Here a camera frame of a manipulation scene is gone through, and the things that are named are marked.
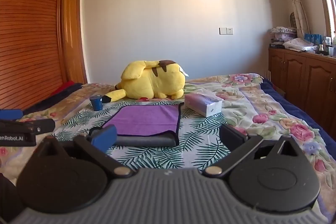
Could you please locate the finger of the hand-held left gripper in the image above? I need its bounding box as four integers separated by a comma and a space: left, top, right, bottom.
0, 109, 24, 121
0, 118, 56, 135

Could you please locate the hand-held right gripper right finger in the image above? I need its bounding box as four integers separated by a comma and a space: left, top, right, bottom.
205, 123, 305, 178

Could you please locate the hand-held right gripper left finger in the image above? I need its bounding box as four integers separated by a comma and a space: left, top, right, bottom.
35, 124, 134, 178

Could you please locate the dark grey towel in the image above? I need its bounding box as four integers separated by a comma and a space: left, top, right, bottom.
89, 127, 180, 147

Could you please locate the purple towel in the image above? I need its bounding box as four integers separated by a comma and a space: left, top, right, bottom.
101, 104, 182, 135

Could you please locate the blue cylinder cup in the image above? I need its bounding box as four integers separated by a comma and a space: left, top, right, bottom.
89, 95, 103, 111

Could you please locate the white purple tissue box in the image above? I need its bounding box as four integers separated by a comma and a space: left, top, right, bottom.
184, 93, 223, 118

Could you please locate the red cloth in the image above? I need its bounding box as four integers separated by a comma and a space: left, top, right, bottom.
50, 80, 77, 96

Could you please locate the leaf printed sheet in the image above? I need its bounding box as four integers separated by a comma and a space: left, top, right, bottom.
56, 97, 238, 171

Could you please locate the dark blue bed cover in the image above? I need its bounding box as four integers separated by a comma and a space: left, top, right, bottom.
248, 72, 336, 147

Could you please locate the yellow plush toy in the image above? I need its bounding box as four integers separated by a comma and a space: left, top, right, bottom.
102, 59, 189, 104

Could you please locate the wooden slatted wardrobe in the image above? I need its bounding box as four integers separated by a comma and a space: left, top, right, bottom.
0, 0, 69, 110

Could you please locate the wooden cabinet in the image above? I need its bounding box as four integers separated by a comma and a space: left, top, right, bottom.
268, 47, 336, 132

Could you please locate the wooden door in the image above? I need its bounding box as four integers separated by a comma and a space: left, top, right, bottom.
62, 0, 88, 85

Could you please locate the stack of folded cloths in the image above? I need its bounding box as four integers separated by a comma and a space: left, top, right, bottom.
270, 27, 298, 46

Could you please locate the white plastic bag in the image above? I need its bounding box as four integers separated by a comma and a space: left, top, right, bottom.
283, 38, 319, 53

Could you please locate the row of blue boxes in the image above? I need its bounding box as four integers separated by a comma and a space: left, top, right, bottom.
304, 33, 323, 45

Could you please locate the woven fan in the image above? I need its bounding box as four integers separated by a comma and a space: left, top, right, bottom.
289, 12, 298, 29

